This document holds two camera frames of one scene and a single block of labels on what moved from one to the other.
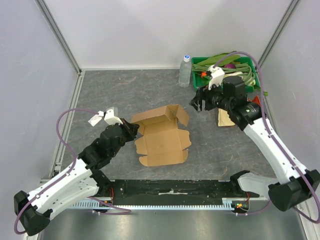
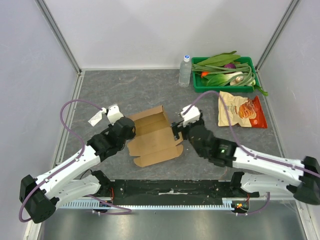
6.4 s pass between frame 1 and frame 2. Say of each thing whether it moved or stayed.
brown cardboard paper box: moved
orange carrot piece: stayed
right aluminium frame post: stayed
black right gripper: moved
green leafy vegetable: stayed
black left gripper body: stayed
